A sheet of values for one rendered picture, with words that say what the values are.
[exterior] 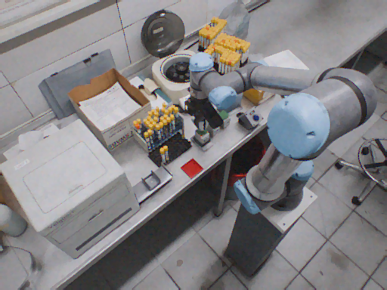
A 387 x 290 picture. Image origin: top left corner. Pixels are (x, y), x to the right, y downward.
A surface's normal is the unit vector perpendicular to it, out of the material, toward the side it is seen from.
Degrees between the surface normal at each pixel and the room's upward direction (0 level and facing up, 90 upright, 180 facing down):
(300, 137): 83
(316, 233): 0
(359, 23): 0
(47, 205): 0
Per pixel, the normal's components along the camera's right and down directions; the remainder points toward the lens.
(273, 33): -0.01, -0.57
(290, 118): -0.85, 0.36
